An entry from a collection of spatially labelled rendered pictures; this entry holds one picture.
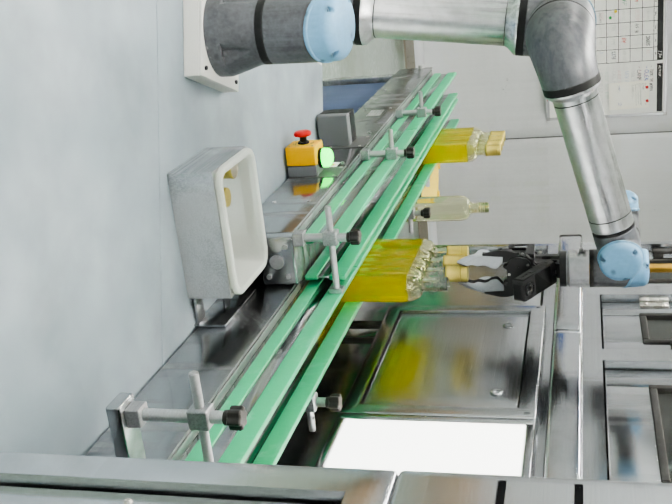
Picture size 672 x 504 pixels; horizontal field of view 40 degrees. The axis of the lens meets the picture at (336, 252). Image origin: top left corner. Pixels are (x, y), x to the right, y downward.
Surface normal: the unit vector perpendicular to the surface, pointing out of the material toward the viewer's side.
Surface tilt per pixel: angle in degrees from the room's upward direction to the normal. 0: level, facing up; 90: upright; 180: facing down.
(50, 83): 0
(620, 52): 90
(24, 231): 0
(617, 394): 90
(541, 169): 90
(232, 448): 90
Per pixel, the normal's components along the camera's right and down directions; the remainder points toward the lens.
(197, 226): -0.24, 0.35
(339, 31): 0.93, 0.07
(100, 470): -0.11, -0.94
